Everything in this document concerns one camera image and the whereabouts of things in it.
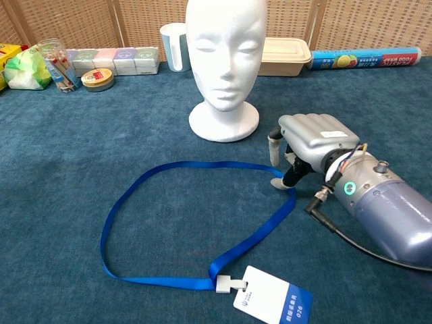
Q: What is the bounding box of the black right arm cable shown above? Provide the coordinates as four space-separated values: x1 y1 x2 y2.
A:
304 188 432 273

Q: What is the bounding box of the round tin red label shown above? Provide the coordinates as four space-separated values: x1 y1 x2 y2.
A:
80 67 115 92

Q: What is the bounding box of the clear jar of sticks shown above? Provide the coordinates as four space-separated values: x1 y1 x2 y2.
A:
36 38 82 93

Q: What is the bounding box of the beige lidded lunch box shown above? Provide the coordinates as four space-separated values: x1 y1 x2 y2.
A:
258 36 313 77

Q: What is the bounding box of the blue lanyard strap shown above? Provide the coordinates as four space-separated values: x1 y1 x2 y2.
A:
100 161 298 291

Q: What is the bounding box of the white and blue ID badge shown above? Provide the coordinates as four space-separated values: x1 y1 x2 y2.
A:
215 265 313 324

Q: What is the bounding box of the woven bamboo folding screen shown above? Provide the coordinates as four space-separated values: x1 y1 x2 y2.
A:
0 0 432 63

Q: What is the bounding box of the green white tissue pack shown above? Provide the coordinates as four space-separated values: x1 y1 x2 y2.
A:
3 45 53 91

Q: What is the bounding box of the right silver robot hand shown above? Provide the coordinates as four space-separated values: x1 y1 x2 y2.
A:
267 113 360 190

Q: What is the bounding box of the white blue measuring cup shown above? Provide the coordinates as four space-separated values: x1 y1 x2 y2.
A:
159 22 192 73

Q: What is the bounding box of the yellow snack bag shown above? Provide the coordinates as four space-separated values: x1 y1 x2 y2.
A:
0 43 30 92

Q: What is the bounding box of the dark teal table mat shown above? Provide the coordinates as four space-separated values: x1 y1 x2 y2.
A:
0 56 432 324

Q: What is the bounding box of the pastel tissue box multipack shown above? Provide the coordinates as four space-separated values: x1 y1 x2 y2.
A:
65 46 161 77

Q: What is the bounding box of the white foam mannequin head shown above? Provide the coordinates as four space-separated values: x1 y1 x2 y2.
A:
184 0 268 142

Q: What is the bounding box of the blue food wrap roll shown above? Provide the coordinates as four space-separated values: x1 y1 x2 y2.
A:
306 46 423 71

